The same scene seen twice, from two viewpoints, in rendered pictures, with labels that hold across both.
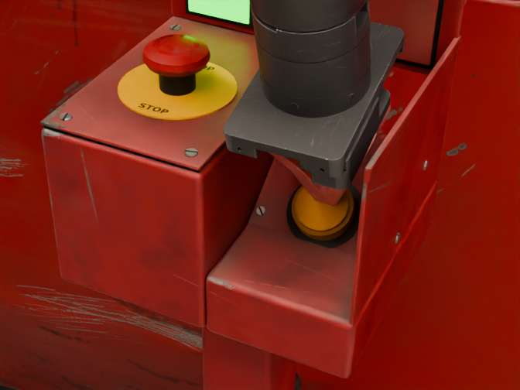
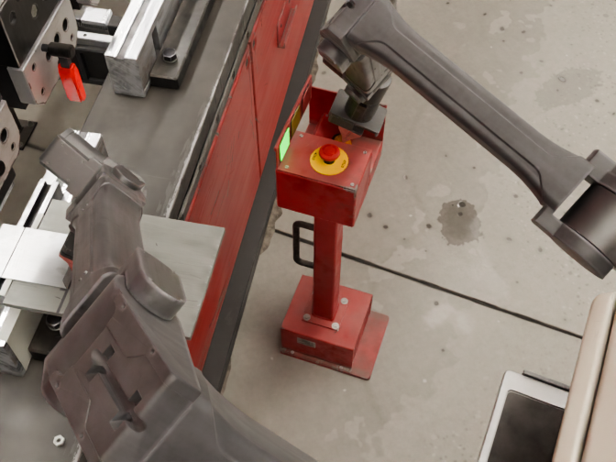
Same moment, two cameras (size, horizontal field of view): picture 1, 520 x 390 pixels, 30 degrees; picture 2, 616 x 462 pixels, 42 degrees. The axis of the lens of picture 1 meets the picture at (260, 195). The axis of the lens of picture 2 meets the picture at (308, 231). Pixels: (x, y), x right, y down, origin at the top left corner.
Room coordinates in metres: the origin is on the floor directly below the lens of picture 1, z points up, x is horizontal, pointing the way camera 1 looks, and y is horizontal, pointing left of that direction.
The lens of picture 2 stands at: (0.65, 1.02, 1.95)
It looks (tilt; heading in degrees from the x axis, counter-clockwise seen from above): 55 degrees down; 264
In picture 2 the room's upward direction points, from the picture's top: straight up
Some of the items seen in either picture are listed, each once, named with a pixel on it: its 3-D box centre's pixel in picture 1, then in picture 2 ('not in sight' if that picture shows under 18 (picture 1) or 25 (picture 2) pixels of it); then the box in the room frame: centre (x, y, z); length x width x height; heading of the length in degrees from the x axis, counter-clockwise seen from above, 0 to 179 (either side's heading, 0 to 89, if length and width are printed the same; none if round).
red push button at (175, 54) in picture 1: (176, 70); (329, 156); (0.51, 0.05, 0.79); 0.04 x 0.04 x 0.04
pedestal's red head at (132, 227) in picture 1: (254, 141); (331, 151); (0.50, 0.00, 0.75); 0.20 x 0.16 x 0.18; 65
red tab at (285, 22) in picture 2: not in sight; (287, 17); (0.54, -0.59, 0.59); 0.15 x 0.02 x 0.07; 73
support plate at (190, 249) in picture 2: not in sight; (117, 266); (0.85, 0.39, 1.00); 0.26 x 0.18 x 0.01; 163
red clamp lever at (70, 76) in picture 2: not in sight; (65, 72); (0.89, 0.22, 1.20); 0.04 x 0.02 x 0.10; 163
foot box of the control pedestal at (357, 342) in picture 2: not in sight; (335, 324); (0.47, 0.02, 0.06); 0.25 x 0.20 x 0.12; 155
